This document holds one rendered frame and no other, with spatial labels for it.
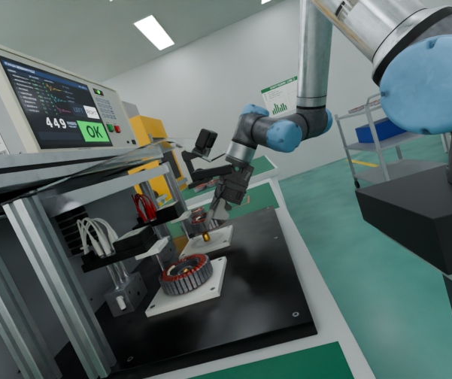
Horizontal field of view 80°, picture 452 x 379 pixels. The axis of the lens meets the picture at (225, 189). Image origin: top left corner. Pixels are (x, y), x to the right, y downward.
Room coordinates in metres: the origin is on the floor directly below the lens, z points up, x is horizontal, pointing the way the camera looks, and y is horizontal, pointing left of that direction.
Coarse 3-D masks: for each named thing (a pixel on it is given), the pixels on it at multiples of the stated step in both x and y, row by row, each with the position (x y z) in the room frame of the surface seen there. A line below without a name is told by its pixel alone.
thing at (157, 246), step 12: (144, 228) 0.56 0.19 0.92; (120, 240) 0.53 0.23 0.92; (132, 240) 0.53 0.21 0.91; (144, 240) 0.53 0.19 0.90; (156, 240) 0.58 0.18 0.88; (120, 252) 0.53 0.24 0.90; (132, 252) 0.52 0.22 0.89; (144, 252) 0.52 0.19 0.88; (156, 252) 0.52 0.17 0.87; (84, 264) 0.54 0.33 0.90; (96, 264) 0.54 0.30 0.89; (108, 264) 0.53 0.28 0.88; (120, 264) 0.59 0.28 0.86; (120, 276) 0.57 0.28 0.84
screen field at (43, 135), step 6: (42, 132) 0.51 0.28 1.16; (48, 132) 0.53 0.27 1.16; (54, 132) 0.55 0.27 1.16; (60, 132) 0.56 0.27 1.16; (66, 132) 0.58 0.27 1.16; (42, 138) 0.51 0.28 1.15; (48, 138) 0.52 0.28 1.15; (54, 138) 0.54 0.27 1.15; (60, 138) 0.56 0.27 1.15; (66, 138) 0.57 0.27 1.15; (72, 138) 0.59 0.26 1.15; (78, 138) 0.61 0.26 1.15
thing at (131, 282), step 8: (136, 272) 0.60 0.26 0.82; (128, 280) 0.57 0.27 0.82; (136, 280) 0.58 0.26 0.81; (112, 288) 0.56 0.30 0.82; (120, 288) 0.54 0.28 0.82; (128, 288) 0.54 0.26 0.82; (136, 288) 0.57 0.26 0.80; (144, 288) 0.60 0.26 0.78; (104, 296) 0.54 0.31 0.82; (112, 296) 0.53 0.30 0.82; (128, 296) 0.53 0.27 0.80; (136, 296) 0.55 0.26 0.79; (112, 304) 0.53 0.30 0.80; (128, 304) 0.53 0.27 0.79; (136, 304) 0.54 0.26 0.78; (112, 312) 0.54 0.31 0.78; (120, 312) 0.53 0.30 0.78; (128, 312) 0.53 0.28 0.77
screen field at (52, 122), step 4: (44, 120) 0.53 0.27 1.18; (48, 120) 0.54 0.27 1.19; (52, 120) 0.55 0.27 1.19; (56, 120) 0.57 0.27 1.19; (60, 120) 0.58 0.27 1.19; (64, 120) 0.59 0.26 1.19; (48, 124) 0.54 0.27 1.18; (52, 124) 0.55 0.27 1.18; (56, 124) 0.56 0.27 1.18; (60, 124) 0.57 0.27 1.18; (64, 124) 0.59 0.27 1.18; (48, 128) 0.54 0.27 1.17; (52, 128) 0.55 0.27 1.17; (56, 128) 0.56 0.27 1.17; (60, 128) 0.57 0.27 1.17; (64, 128) 0.58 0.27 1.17
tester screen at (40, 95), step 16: (16, 80) 0.51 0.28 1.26; (32, 80) 0.55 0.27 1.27; (48, 80) 0.60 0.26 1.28; (64, 80) 0.65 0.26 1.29; (32, 96) 0.53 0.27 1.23; (48, 96) 0.58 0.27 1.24; (64, 96) 0.63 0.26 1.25; (80, 96) 0.69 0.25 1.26; (32, 112) 0.51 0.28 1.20; (48, 112) 0.56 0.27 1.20; (64, 112) 0.60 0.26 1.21; (48, 144) 0.52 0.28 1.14
